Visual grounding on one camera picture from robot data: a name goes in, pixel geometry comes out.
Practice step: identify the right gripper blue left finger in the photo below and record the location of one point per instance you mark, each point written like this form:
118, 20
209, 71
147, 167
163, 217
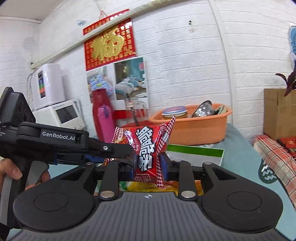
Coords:
127, 167

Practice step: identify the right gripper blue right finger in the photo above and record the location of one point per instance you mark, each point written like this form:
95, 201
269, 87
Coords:
165, 165

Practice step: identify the yellow cake snack packet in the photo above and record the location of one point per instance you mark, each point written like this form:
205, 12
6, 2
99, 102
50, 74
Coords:
170, 186

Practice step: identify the red checkered snack packet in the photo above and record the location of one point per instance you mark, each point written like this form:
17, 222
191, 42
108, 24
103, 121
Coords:
148, 142

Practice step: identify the person's left hand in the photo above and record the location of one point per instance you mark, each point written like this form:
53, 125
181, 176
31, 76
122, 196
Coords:
8, 168

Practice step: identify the green cardboard box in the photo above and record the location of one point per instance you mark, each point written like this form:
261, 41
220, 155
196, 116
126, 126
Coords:
195, 155

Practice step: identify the red plastic basin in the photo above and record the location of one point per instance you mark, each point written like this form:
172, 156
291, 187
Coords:
139, 123

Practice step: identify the white water dispenser machine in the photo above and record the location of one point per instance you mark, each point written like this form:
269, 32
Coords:
67, 114

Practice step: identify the orange plastic tub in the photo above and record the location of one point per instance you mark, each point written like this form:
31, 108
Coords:
196, 131

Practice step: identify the glass pitcher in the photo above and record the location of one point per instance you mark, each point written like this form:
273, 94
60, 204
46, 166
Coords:
136, 110

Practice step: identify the lidded tin container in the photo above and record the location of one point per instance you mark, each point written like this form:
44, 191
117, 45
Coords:
177, 111

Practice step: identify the pink thermos bottle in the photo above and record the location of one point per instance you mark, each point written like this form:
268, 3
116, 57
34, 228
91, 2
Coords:
106, 122

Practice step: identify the steel bowl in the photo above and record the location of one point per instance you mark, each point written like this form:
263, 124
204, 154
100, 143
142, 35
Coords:
204, 109

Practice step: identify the red thermos jug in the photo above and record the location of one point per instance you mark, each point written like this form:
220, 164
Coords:
99, 98

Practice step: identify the bedding poster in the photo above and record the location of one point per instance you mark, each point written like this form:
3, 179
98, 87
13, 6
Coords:
122, 81

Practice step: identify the brown cardboard box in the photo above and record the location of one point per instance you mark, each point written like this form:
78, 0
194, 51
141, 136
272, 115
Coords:
279, 113

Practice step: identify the dark red leafed plant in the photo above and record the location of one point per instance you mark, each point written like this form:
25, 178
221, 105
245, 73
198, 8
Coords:
290, 82

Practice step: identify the blue paper fan decoration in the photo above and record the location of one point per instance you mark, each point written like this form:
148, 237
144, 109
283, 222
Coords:
292, 39

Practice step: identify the white wall water purifier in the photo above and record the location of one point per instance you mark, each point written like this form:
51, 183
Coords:
47, 86

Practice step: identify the red fu wall hanging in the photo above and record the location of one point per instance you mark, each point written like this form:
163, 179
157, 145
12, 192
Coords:
114, 44

